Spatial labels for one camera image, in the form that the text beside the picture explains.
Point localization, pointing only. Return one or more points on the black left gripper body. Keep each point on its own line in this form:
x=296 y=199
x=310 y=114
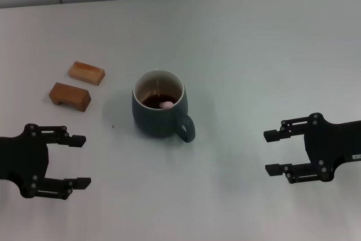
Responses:
x=22 y=159

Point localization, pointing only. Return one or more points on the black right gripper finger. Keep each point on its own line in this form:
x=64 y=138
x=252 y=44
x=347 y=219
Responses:
x=273 y=170
x=272 y=135

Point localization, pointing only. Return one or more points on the dark brown wooden block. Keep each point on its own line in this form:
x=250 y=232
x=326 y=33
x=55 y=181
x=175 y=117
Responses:
x=70 y=95

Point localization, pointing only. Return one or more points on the dark grey ceramic cup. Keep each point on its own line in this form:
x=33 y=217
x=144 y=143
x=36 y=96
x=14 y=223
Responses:
x=158 y=122

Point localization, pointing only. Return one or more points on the dark coffee liquid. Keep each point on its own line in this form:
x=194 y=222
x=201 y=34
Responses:
x=153 y=101

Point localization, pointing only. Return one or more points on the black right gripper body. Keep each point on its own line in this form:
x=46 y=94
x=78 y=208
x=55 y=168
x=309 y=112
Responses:
x=335 y=148

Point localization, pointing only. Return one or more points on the light wooden block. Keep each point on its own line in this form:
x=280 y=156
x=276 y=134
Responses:
x=86 y=73

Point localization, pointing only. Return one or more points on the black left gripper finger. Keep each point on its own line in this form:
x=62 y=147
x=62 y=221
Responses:
x=76 y=140
x=81 y=183

